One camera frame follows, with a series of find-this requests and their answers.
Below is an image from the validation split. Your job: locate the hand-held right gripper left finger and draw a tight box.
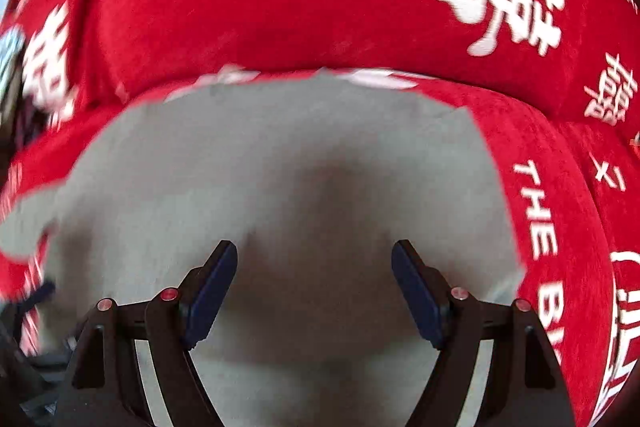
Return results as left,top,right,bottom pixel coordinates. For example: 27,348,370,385
55,239,239,427

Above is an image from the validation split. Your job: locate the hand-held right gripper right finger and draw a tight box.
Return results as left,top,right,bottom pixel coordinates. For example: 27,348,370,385
391,239,579,427

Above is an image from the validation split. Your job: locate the small grey cloth garment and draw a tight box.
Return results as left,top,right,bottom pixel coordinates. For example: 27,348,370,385
0,69,527,427

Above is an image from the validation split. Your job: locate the dark blurred object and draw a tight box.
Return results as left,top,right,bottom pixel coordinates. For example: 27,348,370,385
0,282,68,427

